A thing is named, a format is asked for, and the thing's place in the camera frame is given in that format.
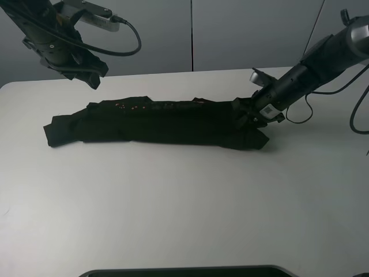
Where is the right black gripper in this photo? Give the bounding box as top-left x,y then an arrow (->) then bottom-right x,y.
231,86 -> 285,131

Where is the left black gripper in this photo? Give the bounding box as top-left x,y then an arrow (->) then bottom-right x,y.
22,36 -> 108,89

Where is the black printed t-shirt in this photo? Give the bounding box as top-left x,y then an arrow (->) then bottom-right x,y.
44,96 -> 269,150

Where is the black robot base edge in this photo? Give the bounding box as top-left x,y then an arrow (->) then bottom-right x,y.
81,265 -> 296,277

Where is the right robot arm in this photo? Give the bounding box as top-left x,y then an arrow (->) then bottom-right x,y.
233,22 -> 368,128

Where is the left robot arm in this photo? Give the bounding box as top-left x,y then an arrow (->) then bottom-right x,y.
1,1 -> 108,89

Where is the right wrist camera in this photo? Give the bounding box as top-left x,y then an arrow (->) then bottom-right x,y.
250,68 -> 277,88

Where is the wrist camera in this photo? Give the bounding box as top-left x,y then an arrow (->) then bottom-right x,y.
250,68 -> 277,88
53,0 -> 120,32

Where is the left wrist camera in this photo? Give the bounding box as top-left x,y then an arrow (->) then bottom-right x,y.
53,0 -> 120,32

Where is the left black cable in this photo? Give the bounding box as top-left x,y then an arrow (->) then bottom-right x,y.
28,11 -> 142,57

